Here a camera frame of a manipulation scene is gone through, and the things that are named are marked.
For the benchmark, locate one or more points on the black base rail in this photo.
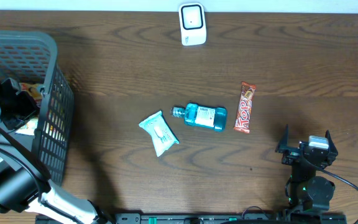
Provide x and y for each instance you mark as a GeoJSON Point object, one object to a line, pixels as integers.
{"type": "Point", "coordinates": [135, 218]}

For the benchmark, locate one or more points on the grey plastic basket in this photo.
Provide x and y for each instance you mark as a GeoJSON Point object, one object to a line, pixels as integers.
{"type": "Point", "coordinates": [31, 57]}

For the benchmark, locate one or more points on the red Top chocolate bar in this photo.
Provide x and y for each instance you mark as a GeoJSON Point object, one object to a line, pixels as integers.
{"type": "Point", "coordinates": [244, 108]}

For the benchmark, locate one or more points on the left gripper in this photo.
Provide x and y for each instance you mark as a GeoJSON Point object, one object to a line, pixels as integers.
{"type": "Point", "coordinates": [23, 101]}

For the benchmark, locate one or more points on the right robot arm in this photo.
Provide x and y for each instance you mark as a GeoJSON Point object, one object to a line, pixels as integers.
{"type": "Point", "coordinates": [307, 192]}

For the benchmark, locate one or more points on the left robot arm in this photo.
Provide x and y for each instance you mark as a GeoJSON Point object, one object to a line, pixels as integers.
{"type": "Point", "coordinates": [26, 185]}

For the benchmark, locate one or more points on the white barcode scanner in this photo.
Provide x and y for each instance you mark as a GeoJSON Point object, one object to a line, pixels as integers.
{"type": "Point", "coordinates": [192, 24]}

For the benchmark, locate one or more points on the yellow snack bag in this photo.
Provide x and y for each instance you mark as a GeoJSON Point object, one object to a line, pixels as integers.
{"type": "Point", "coordinates": [34, 91]}

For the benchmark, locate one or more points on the blue mouthwash bottle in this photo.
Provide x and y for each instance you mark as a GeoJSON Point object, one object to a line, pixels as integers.
{"type": "Point", "coordinates": [202, 116]}

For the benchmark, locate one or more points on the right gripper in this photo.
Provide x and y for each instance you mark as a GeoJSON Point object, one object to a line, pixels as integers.
{"type": "Point", "coordinates": [291, 155]}

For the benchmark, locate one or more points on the teal wet wipes pack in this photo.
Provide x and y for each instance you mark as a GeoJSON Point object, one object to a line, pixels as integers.
{"type": "Point", "coordinates": [162, 136]}

